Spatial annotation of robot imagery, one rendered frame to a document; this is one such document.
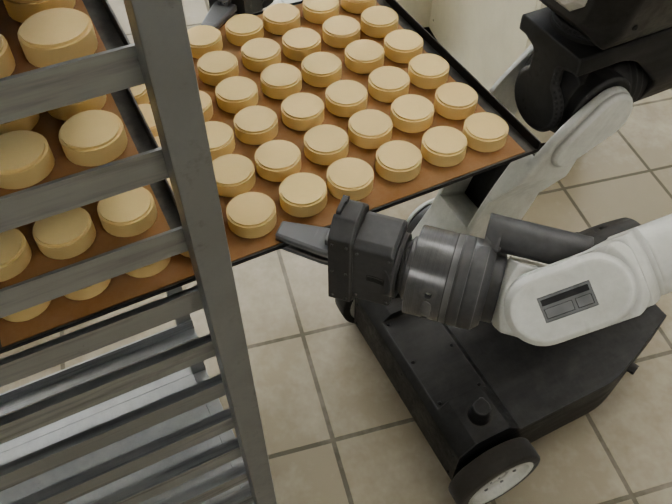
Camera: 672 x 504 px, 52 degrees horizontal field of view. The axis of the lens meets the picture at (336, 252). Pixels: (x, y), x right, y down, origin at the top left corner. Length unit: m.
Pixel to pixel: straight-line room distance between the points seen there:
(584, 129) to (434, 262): 0.49
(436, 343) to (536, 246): 0.94
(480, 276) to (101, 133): 0.34
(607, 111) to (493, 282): 0.49
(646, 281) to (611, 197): 1.63
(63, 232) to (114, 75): 0.19
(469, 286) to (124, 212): 0.31
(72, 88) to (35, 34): 0.05
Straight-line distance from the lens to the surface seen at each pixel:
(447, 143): 0.77
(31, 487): 1.57
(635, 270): 0.63
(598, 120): 1.07
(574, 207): 2.19
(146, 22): 0.44
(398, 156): 0.75
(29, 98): 0.49
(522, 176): 1.07
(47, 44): 0.51
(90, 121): 0.59
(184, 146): 0.50
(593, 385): 1.62
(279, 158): 0.74
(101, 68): 0.49
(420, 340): 1.56
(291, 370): 1.74
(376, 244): 0.63
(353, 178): 0.72
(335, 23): 0.95
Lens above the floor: 1.51
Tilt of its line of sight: 51 degrees down
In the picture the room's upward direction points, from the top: straight up
